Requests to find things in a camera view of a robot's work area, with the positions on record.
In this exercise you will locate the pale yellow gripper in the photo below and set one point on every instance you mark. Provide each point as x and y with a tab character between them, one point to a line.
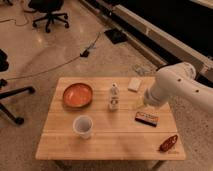
140	104

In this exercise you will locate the red chili pepper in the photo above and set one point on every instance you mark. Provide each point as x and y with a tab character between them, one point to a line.
168	143

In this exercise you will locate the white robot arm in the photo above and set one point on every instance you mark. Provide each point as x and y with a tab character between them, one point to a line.
178	80

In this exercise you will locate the dark candy box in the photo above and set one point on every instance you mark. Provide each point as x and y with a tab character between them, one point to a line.
147	119

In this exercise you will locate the white rectangular block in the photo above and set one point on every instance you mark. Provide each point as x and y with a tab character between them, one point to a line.
134	84

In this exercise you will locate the small white bottle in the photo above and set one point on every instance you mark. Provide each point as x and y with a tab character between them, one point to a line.
113	97

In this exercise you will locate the wooden table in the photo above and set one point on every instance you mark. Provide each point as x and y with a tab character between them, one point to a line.
115	134

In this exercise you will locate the white plastic cup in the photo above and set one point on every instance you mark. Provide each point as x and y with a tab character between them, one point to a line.
82	125

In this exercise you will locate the orange wooden bowl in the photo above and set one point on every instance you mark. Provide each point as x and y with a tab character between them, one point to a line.
77	95

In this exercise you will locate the black floor mat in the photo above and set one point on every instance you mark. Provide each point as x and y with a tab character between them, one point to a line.
116	36

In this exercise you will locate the black chair base left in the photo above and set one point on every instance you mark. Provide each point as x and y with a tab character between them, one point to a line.
13	96

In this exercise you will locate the black office chair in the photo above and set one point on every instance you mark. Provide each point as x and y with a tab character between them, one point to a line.
50	8

